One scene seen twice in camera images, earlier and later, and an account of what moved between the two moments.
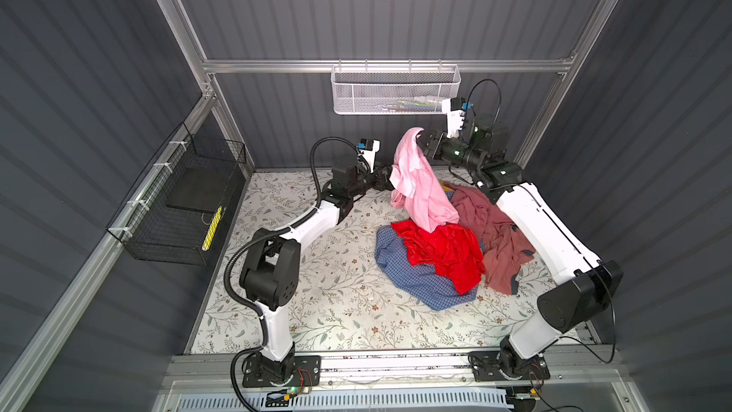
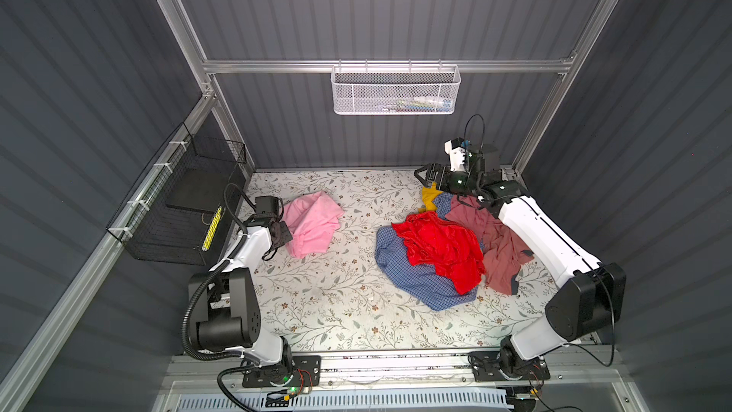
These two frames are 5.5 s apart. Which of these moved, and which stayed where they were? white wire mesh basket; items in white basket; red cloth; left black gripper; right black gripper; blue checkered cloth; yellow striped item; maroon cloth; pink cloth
Moved: pink cloth; right black gripper; left black gripper
Stayed: blue checkered cloth; yellow striped item; red cloth; items in white basket; maroon cloth; white wire mesh basket
